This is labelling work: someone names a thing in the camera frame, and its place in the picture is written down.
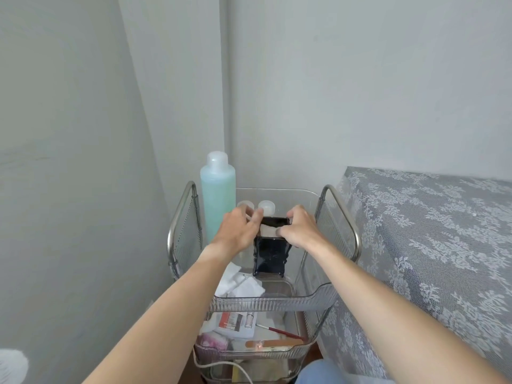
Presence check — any white box with red label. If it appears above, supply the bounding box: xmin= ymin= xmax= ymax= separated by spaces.
xmin=211 ymin=312 xmax=257 ymax=339

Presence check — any person's right forearm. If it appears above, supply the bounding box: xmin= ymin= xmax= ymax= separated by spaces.
xmin=309 ymin=241 xmax=509 ymax=384

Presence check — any red handled brush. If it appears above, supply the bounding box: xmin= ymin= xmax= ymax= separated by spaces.
xmin=256 ymin=324 xmax=305 ymax=340

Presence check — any crumpled white tissue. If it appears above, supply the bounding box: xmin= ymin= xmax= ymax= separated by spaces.
xmin=215 ymin=262 xmax=266 ymax=298

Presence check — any person's left forearm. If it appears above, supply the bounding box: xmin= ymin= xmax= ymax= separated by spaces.
xmin=82 ymin=245 xmax=237 ymax=384

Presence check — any grey lace tablecloth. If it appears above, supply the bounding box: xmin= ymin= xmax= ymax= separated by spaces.
xmin=319 ymin=167 xmax=512 ymax=384

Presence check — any person's right hand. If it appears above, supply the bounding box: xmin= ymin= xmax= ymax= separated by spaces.
xmin=275 ymin=204 xmax=333 ymax=253

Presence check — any white fluffy slipper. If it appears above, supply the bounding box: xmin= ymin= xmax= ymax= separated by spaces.
xmin=0 ymin=349 xmax=30 ymax=384

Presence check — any white cable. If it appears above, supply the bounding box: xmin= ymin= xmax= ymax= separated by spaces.
xmin=192 ymin=346 xmax=255 ymax=384

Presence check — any pink packet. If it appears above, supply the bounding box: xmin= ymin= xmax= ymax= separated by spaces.
xmin=199 ymin=332 xmax=229 ymax=352

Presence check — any person's blue trouser leg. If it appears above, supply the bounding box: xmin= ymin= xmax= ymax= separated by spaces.
xmin=294 ymin=359 xmax=394 ymax=384

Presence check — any black glossy storage box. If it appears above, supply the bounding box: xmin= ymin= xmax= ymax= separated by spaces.
xmin=252 ymin=217 xmax=292 ymax=279

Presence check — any clear acrylic trolley cart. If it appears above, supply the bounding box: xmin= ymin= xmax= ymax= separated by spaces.
xmin=167 ymin=181 xmax=361 ymax=384

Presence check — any metal mesh cart handle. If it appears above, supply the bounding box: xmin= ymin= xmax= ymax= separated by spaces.
xmin=167 ymin=181 xmax=205 ymax=279
xmin=315 ymin=185 xmax=361 ymax=263

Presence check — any white wall pipe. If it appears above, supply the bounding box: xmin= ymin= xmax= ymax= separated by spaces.
xmin=219 ymin=0 xmax=233 ymax=188

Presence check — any green liquid plastic bottle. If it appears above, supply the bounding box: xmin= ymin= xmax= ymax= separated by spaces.
xmin=200 ymin=151 xmax=237 ymax=245

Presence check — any person's left hand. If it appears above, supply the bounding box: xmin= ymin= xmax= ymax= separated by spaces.
xmin=206 ymin=206 xmax=265 ymax=264

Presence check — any tan nail file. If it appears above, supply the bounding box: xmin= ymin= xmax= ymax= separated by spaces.
xmin=245 ymin=339 xmax=294 ymax=350

